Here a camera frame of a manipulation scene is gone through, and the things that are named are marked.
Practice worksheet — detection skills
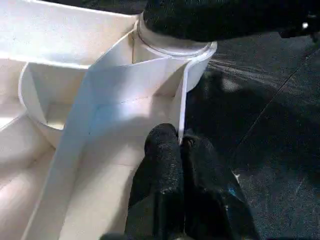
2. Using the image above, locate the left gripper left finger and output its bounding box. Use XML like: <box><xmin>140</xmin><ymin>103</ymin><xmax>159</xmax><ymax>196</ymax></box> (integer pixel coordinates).
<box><xmin>124</xmin><ymin>123</ymin><xmax>186</xmax><ymax>240</ymax></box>

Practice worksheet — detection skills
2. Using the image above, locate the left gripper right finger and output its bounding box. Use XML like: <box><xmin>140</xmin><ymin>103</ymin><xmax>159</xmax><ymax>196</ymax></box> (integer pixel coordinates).
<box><xmin>180</xmin><ymin>131</ymin><xmax>260</xmax><ymax>240</ymax></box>

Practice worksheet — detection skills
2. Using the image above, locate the white plastic table leg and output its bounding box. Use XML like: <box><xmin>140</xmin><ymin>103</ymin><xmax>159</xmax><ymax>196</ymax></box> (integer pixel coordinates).
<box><xmin>134</xmin><ymin>14</ymin><xmax>215</xmax><ymax>58</ymax></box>

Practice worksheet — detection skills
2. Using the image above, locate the white plastic table top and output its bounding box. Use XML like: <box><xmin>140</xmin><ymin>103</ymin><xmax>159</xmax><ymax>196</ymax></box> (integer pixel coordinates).
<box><xmin>0</xmin><ymin>0</ymin><xmax>219</xmax><ymax>240</ymax></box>

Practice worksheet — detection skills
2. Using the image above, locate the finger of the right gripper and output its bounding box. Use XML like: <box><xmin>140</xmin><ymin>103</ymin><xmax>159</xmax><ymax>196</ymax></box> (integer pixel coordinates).
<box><xmin>142</xmin><ymin>0</ymin><xmax>320</xmax><ymax>43</ymax></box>

